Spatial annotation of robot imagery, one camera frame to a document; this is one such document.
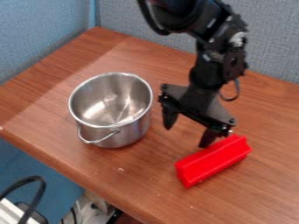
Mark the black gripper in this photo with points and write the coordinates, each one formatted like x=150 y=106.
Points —
x=200 y=105

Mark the red block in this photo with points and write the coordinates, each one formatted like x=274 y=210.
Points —
x=209 y=161

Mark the metal pot with handle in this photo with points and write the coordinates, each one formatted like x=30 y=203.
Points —
x=109 y=105

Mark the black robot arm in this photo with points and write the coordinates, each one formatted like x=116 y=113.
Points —
x=220 y=33

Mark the white items under table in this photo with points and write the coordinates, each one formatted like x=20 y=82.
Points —
x=89 y=210

